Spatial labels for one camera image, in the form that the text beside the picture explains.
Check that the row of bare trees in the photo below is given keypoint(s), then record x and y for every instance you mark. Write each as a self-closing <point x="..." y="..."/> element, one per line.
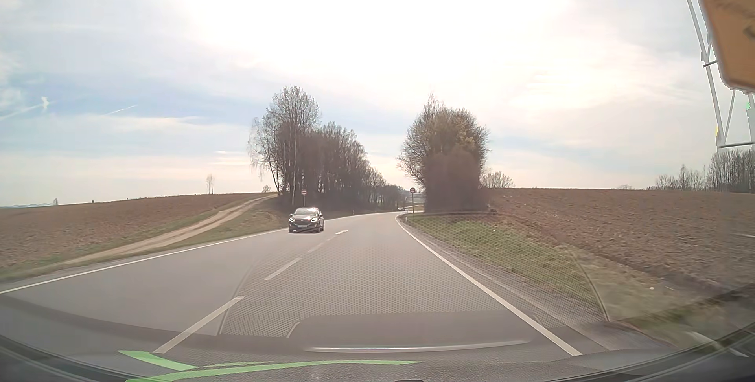
<point x="318" y="158"/>

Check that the large bushy tree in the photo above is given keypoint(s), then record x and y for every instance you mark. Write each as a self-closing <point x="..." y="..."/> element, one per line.
<point x="448" y="164"/>

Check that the dark grey car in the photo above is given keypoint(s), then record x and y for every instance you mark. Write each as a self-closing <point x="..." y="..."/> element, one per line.
<point x="306" y="220"/>

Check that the grey asphalt road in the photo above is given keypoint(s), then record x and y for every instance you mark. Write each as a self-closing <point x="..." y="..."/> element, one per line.
<point x="365" y="270"/>

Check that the bare tree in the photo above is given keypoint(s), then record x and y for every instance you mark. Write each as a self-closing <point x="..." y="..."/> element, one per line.
<point x="496" y="180"/>

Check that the grass verge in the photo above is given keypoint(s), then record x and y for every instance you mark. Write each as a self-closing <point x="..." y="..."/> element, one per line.
<point x="519" y="258"/>
<point x="236" y="230"/>

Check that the road markings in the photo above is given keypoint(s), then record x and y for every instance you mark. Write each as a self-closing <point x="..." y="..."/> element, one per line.
<point x="489" y="295"/>

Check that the car's own bonnet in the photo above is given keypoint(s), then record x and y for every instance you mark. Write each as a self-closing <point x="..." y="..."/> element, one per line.
<point x="377" y="364"/>

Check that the dirt track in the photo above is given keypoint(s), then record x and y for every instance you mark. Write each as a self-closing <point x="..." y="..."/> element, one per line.
<point x="177" y="232"/>

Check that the brown ploughed field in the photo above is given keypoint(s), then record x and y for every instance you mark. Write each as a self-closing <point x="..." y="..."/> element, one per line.
<point x="88" y="223"/>
<point x="637" y="229"/>

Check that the wood of bare trees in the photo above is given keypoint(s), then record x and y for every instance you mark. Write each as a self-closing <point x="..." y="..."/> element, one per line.
<point x="719" y="174"/>

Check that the guard rail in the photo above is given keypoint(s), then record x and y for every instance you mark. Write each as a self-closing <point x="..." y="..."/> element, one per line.
<point x="448" y="213"/>

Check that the large road sign on frame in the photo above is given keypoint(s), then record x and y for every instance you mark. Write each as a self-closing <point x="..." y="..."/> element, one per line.
<point x="728" y="28"/>

